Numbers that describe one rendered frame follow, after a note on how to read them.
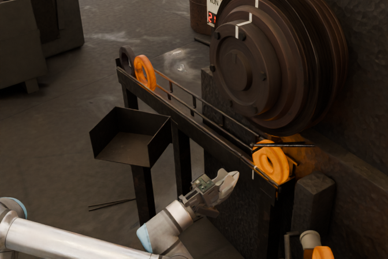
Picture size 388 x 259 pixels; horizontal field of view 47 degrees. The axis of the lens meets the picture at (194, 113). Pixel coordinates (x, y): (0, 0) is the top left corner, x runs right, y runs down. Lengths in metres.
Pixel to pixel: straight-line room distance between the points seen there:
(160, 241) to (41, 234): 0.34
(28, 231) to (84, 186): 1.37
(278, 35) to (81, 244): 0.77
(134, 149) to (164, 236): 0.59
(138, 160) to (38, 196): 1.01
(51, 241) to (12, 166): 1.70
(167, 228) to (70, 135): 1.84
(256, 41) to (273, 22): 0.07
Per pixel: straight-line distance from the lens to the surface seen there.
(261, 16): 1.23
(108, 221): 2.42
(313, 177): 1.41
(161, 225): 1.37
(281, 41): 1.19
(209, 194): 1.38
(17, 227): 1.33
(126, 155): 1.83
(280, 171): 1.49
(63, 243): 1.29
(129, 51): 2.31
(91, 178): 2.70
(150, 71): 2.14
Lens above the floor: 1.71
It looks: 33 degrees down
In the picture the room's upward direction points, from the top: 3 degrees counter-clockwise
